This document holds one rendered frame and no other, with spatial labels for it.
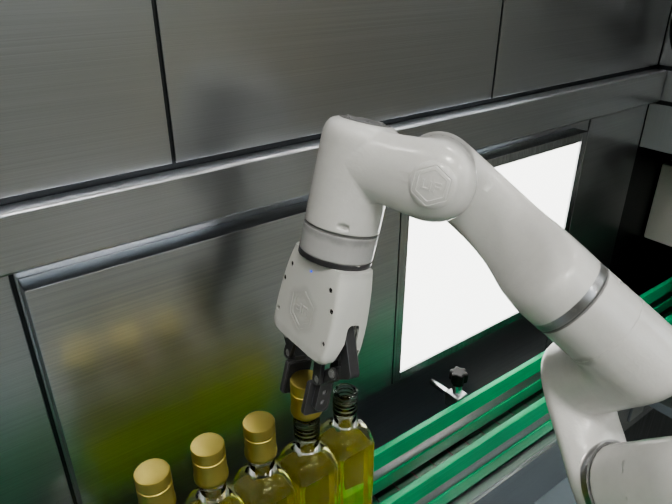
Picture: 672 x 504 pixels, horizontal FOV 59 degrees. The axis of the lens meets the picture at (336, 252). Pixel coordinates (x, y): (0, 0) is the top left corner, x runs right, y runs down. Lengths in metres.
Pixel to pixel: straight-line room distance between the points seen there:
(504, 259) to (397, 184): 0.15
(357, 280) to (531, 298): 0.16
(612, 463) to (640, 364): 0.10
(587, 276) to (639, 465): 0.17
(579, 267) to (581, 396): 0.15
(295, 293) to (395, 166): 0.17
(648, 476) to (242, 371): 0.45
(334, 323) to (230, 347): 0.21
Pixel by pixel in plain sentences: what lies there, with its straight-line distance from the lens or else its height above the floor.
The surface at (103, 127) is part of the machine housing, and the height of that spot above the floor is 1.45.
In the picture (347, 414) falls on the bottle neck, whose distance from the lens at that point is 0.72.
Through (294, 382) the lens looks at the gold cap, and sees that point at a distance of 0.65.
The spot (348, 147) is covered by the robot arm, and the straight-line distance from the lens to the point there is 0.54.
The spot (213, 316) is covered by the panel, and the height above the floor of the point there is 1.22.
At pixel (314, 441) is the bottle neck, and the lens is 0.70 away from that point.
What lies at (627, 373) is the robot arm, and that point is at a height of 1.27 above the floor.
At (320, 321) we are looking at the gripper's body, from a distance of 0.58.
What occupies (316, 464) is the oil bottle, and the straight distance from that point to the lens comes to 0.71.
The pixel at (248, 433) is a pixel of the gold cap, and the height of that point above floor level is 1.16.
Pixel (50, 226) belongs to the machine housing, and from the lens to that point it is 0.61.
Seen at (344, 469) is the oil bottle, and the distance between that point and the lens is 0.75.
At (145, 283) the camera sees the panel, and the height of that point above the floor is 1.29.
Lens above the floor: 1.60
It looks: 27 degrees down
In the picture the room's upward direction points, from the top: straight up
